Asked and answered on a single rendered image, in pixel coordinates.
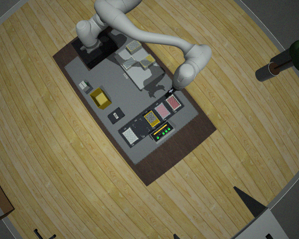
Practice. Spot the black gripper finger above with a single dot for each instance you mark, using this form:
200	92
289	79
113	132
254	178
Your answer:
169	93

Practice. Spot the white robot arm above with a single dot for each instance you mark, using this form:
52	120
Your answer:
112	13

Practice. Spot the yellow waste bin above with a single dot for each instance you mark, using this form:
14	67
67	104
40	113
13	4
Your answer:
96	93

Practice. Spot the white multi-trough reservoir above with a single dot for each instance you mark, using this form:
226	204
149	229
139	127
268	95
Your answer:
129	63

